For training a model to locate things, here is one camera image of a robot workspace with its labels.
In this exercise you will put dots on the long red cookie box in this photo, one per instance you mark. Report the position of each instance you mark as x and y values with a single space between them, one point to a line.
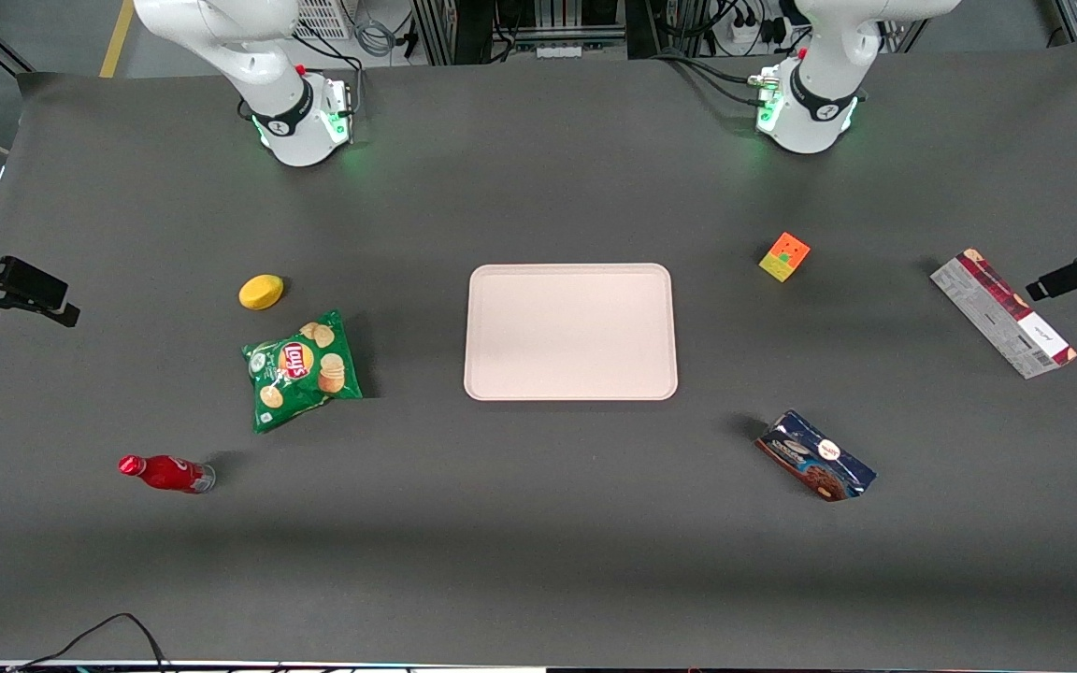
997 308

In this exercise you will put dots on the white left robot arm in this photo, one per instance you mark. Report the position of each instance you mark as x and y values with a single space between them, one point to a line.
819 103

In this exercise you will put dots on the blue chocolate cookie box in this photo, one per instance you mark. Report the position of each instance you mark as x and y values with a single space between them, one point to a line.
814 458

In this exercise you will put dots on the pale pink plastic tray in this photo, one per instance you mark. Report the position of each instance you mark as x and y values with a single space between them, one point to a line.
570 332

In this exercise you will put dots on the red cola bottle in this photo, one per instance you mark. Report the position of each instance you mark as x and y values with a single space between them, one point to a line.
169 473

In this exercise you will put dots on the yellow lemon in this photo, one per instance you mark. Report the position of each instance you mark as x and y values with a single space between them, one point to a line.
261 292

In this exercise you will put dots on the colourful puzzle cube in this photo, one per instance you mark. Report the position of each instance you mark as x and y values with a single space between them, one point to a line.
783 258

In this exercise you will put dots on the green Lay's chips bag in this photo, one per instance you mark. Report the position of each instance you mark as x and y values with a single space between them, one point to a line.
300 369

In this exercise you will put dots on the white power strip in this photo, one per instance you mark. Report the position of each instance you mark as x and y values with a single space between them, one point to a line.
753 33

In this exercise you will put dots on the white vent grille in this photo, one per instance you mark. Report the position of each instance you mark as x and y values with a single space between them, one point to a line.
323 17

